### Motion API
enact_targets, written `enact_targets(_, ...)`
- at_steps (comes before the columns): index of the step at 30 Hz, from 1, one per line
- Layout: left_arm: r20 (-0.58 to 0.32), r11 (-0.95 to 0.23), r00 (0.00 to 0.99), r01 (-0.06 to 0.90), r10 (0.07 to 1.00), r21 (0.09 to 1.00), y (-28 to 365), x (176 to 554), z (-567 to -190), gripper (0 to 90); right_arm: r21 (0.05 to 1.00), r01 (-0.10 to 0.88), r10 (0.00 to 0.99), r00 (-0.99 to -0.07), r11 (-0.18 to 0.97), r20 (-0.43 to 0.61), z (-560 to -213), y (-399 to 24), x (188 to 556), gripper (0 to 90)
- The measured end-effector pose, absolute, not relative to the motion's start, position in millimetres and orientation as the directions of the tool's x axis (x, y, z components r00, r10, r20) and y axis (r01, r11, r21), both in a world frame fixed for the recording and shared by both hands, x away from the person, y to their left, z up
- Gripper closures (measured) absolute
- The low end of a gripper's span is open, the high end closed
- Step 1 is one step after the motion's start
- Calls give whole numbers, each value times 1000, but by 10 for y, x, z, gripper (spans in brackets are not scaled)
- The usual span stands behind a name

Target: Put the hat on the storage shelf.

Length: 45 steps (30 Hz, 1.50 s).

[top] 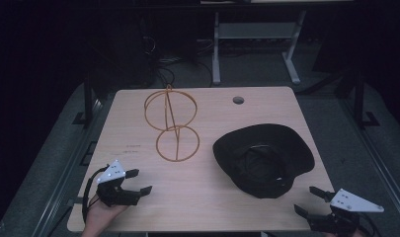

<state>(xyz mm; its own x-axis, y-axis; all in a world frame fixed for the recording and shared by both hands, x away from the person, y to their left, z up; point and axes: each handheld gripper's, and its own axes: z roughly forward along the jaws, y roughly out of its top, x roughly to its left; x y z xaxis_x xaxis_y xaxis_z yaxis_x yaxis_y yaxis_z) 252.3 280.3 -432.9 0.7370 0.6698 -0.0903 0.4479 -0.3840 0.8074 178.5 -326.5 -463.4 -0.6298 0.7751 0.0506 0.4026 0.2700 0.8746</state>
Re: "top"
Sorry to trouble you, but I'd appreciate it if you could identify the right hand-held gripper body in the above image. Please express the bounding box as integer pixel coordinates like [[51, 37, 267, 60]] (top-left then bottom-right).
[[307, 188, 385, 237]]

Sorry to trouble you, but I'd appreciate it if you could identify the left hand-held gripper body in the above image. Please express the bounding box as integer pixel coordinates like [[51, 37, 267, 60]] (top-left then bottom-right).
[[95, 159, 143, 208]]

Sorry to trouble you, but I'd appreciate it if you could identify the black wide-brim hat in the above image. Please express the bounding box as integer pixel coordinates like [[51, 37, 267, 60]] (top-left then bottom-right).
[[212, 122, 316, 199]]

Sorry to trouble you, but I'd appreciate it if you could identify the orange wire hat stand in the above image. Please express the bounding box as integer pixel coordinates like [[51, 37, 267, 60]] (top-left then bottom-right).
[[143, 83, 201, 163]]

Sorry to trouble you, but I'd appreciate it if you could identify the person's right hand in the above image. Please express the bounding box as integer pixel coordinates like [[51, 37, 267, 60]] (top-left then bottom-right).
[[322, 229, 368, 237]]

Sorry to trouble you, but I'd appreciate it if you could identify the person's left hand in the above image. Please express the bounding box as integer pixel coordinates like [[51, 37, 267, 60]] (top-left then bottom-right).
[[81, 197, 129, 237]]

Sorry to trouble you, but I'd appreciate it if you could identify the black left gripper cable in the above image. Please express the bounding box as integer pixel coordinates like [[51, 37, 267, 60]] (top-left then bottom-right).
[[81, 165, 111, 225]]

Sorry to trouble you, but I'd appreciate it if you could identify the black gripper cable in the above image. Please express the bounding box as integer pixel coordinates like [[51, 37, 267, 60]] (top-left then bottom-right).
[[356, 212, 381, 237], [81, 165, 111, 225]]

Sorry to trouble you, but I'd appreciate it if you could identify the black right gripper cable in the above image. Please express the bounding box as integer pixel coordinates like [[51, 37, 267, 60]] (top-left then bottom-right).
[[356, 212, 381, 237]]

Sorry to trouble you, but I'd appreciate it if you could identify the aluminium frame rail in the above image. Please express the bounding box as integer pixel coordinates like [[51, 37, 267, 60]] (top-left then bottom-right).
[[339, 98, 400, 228], [29, 98, 107, 237]]

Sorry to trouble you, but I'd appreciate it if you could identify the black metal stand post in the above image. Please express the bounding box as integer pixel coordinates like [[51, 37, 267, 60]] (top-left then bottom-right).
[[72, 73, 100, 127], [347, 70, 381, 129]]

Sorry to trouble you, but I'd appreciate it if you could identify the bundle of floor cables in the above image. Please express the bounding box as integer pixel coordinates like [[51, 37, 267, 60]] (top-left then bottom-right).
[[139, 34, 215, 89]]

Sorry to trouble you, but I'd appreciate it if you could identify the white metal desk frame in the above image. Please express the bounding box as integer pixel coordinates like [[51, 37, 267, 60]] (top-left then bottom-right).
[[211, 9, 308, 86]]

